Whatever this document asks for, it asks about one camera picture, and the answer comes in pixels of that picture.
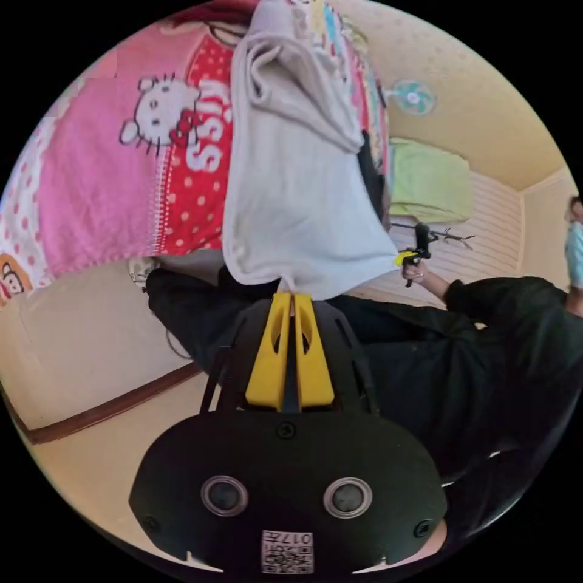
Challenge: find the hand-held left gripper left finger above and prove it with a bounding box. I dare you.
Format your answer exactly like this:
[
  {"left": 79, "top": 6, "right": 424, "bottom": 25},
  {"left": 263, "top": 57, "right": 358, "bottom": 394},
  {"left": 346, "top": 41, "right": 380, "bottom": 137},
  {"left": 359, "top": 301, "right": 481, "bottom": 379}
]
[{"left": 245, "top": 291, "right": 293, "bottom": 407}]

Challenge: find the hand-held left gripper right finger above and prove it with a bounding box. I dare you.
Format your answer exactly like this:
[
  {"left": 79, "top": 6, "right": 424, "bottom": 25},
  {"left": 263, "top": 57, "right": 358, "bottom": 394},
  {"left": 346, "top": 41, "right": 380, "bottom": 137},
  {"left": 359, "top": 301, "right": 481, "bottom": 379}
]
[{"left": 295, "top": 293, "right": 336, "bottom": 408}]

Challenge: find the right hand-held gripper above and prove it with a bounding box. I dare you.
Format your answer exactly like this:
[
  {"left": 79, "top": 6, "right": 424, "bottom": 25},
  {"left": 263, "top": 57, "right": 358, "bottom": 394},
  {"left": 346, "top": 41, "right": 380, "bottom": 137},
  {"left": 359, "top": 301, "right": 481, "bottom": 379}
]
[{"left": 393, "top": 247, "right": 432, "bottom": 288}]

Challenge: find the white long sleeve shirt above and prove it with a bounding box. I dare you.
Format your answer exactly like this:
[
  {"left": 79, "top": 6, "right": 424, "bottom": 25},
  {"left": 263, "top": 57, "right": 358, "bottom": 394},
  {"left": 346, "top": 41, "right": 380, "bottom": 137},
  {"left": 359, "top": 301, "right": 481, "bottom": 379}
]
[{"left": 221, "top": 0, "right": 401, "bottom": 301}]

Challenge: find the person's right forearm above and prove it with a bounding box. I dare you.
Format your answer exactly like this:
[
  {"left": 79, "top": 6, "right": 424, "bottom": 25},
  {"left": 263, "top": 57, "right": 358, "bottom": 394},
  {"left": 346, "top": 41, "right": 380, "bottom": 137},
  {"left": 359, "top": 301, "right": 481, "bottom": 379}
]
[{"left": 424, "top": 270, "right": 458, "bottom": 302}]

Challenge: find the person's right hand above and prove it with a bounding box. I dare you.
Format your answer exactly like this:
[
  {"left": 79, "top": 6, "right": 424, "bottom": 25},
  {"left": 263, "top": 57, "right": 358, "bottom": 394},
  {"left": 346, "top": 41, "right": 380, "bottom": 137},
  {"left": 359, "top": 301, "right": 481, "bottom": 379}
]
[{"left": 402, "top": 262, "right": 432, "bottom": 287}]

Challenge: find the person's left hand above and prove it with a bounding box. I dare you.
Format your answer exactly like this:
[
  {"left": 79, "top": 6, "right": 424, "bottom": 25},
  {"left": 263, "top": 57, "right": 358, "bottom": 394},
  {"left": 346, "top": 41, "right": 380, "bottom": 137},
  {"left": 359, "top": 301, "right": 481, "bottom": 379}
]
[{"left": 421, "top": 518, "right": 450, "bottom": 564}]

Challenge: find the light green curtain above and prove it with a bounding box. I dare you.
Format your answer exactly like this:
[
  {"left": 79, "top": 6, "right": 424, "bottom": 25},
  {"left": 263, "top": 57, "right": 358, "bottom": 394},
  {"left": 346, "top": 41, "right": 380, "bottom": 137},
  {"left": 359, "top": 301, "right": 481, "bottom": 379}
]
[{"left": 387, "top": 136, "right": 472, "bottom": 224}]

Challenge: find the person's body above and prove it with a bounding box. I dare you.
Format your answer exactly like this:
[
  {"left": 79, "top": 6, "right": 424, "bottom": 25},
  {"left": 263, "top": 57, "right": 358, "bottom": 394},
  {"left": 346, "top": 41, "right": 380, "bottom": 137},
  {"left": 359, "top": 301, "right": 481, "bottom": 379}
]
[{"left": 145, "top": 194, "right": 583, "bottom": 554}]

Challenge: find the bed with pink printed sheet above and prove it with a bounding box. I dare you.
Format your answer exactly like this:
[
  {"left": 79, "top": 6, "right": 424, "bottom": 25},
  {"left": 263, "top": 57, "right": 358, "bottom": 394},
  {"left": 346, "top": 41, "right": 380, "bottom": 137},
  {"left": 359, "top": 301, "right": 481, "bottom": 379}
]
[{"left": 0, "top": 0, "right": 392, "bottom": 307}]

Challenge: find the teal wall fan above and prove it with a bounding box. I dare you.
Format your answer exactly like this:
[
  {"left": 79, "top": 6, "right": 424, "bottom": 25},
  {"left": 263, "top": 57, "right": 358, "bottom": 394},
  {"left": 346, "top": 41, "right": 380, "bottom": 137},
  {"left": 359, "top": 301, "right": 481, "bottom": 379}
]
[{"left": 384, "top": 78, "right": 438, "bottom": 117}]

